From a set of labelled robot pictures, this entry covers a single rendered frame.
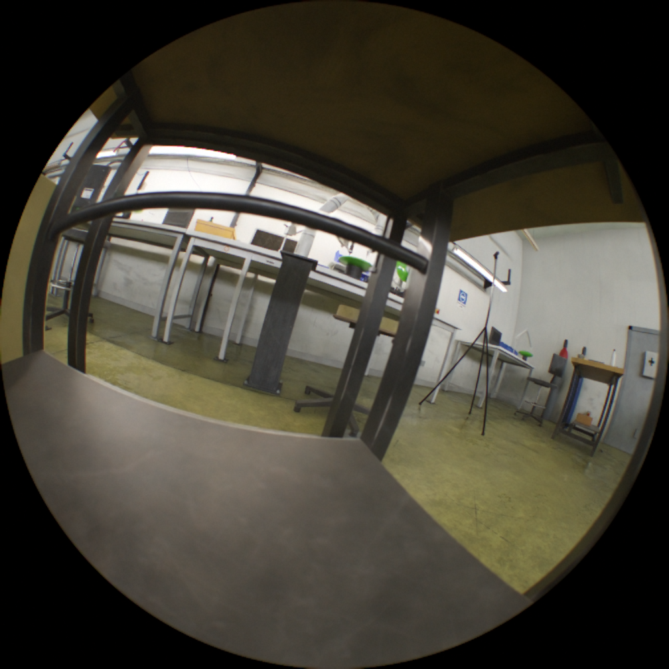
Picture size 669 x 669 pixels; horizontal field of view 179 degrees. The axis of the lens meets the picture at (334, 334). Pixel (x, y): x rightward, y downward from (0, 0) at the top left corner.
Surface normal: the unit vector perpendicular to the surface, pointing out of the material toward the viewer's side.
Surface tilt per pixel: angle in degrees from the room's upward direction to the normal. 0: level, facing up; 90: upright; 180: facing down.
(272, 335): 90
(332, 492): 0
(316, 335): 90
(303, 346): 90
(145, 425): 0
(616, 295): 90
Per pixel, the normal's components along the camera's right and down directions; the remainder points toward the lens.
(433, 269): 0.36, 0.15
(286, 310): 0.15, 0.08
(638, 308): -0.92, -0.26
